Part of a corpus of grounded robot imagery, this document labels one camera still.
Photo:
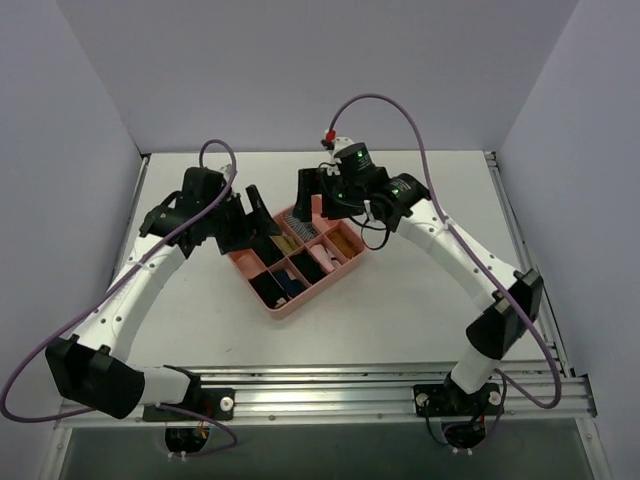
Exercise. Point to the pink compartment organizer box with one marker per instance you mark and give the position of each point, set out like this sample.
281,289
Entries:
287,271

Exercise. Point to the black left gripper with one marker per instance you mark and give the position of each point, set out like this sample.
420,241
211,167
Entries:
239,220

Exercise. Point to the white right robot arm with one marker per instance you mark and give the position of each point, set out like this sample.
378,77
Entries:
498,289

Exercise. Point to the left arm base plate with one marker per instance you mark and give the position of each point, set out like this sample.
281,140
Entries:
214,403

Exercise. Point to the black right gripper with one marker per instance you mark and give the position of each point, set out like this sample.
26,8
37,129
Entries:
316,195

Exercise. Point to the striped rolled garment in box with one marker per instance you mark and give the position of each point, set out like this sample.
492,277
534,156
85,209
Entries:
305,231

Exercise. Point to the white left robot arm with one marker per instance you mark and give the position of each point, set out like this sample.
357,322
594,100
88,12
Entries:
91,366

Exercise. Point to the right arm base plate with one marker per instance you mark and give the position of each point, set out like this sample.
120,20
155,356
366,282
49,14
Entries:
440,400

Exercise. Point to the black rolled garment in box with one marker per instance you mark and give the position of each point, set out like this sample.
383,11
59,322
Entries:
308,267

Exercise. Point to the navy garment in box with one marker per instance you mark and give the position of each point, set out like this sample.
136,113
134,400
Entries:
290,284

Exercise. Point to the black garment in lower compartment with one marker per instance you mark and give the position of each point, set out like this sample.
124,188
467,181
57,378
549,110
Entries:
269,290

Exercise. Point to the olive garment in box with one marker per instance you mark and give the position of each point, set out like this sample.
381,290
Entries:
286,244

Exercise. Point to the yellow garment in box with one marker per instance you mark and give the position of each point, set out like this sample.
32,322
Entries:
343,244

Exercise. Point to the pink garment in box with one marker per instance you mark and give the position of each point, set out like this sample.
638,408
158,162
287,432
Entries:
325,257

